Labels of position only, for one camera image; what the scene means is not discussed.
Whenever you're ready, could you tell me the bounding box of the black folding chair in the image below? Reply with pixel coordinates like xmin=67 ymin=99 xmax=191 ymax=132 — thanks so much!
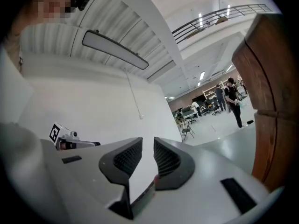
xmin=181 ymin=120 xmax=195 ymax=141

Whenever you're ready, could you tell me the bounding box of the person's head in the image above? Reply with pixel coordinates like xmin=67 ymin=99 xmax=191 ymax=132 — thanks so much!
xmin=22 ymin=0 xmax=77 ymax=24

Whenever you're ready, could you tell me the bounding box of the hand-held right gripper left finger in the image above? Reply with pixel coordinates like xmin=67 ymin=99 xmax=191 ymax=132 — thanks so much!
xmin=98 ymin=137 xmax=143 ymax=220

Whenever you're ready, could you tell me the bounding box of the black office chair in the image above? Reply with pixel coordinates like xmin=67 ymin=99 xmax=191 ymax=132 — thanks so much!
xmin=211 ymin=101 xmax=222 ymax=116

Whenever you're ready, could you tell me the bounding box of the brown wooden cabinet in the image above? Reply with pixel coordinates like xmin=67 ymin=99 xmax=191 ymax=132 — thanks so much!
xmin=231 ymin=13 xmax=299 ymax=194

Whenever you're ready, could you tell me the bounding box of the white office desk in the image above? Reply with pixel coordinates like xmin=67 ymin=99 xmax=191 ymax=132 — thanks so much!
xmin=179 ymin=106 xmax=201 ymax=123

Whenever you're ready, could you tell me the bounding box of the long oval ceiling lamp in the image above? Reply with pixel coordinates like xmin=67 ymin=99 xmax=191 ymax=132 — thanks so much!
xmin=81 ymin=29 xmax=150 ymax=70

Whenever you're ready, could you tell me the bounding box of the black metal balcony railing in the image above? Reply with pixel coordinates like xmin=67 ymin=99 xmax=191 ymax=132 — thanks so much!
xmin=171 ymin=3 xmax=273 ymax=44

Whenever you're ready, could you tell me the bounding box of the grey vacuum cleaner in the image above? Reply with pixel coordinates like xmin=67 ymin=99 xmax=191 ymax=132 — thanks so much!
xmin=0 ymin=122 xmax=285 ymax=224

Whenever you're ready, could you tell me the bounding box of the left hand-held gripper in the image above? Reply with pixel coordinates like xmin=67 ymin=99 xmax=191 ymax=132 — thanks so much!
xmin=48 ymin=122 xmax=101 ymax=152

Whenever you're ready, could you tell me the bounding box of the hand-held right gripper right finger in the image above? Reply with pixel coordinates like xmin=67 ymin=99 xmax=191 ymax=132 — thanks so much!
xmin=153 ymin=136 xmax=196 ymax=191

